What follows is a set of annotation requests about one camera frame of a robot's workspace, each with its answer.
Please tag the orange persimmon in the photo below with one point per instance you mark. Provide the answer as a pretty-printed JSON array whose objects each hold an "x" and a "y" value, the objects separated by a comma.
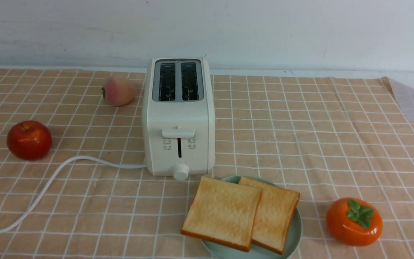
[{"x": 354, "y": 222}]

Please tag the pink peach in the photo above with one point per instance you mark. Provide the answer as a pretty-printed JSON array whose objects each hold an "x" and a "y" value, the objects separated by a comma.
[{"x": 118, "y": 91}]

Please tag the red apple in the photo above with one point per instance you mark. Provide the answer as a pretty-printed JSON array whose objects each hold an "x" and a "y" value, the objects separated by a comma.
[{"x": 29, "y": 140}]

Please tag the orange checkered tablecloth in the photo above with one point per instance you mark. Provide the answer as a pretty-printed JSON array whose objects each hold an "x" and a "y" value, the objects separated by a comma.
[{"x": 326, "y": 138}]

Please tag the white two-slot toaster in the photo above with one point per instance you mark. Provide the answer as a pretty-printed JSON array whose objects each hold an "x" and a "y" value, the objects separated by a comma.
[{"x": 178, "y": 118}]

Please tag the toast slice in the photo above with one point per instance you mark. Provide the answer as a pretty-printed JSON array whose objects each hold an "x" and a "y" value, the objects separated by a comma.
[
  {"x": 274, "y": 215},
  {"x": 223, "y": 213}
]

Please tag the light blue plate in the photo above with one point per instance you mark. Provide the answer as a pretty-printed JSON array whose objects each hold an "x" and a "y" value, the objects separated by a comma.
[{"x": 257, "y": 252}]

